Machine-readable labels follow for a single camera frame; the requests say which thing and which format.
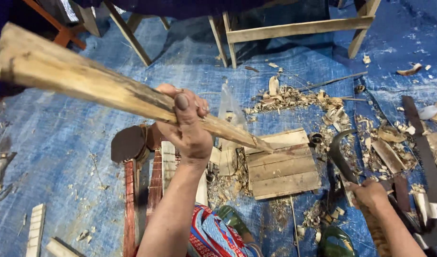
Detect grey wooden stool legs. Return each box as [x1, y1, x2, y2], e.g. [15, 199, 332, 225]
[75, 0, 171, 67]

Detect white plastic piece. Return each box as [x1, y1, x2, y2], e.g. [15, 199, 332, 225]
[417, 104, 437, 121]

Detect blue plastic tarp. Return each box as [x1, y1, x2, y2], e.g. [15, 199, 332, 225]
[0, 0, 437, 257]

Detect dark brown round headstock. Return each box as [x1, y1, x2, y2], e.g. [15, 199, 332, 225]
[110, 124, 148, 164]

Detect slatted wooden board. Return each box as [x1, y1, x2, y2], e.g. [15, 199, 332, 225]
[244, 128, 322, 201]

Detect red-brown instrument neck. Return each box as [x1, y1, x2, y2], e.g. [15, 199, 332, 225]
[122, 160, 137, 257]
[146, 148, 164, 226]

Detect curved wood chip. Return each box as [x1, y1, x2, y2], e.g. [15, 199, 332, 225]
[396, 63, 422, 76]

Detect long tapered wooden plank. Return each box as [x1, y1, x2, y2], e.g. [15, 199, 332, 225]
[0, 22, 275, 154]

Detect person's left hand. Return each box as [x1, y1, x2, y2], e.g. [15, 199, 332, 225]
[156, 84, 214, 167]

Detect thin long stick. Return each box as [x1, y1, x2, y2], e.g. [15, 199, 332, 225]
[296, 71, 368, 92]

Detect pale wooden table frame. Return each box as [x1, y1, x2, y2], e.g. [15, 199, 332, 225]
[208, 0, 382, 69]

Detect orange wooden frame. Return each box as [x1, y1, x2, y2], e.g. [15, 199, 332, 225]
[22, 0, 87, 50]

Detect clear plastic bag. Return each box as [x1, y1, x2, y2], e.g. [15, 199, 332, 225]
[218, 84, 248, 150]

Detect white fretted wooden neck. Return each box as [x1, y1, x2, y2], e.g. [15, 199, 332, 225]
[161, 141, 208, 206]

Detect white notched wooden strip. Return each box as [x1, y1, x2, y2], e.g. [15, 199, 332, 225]
[25, 203, 47, 257]

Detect pile of wood shavings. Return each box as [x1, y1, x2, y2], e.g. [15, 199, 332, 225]
[244, 74, 419, 181]

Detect long hand saw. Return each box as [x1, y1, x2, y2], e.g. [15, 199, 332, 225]
[402, 95, 437, 250]

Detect reddish brown wood block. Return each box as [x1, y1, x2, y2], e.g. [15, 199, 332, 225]
[380, 174, 412, 213]

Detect pale wooden offcut strip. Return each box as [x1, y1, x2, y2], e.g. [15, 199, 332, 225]
[45, 237, 88, 257]

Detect green sandal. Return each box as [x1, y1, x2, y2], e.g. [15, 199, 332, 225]
[317, 225, 357, 257]
[216, 205, 255, 244]

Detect red blue patterned garment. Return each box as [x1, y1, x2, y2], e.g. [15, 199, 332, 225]
[187, 203, 262, 257]

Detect flat wooden offcut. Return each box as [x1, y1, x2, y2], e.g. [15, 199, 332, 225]
[370, 138, 407, 175]

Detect curved dark blade knife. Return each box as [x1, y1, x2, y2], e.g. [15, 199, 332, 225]
[327, 129, 359, 208]

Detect person's right hand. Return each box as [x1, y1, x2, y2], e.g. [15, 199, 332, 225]
[347, 179, 391, 215]

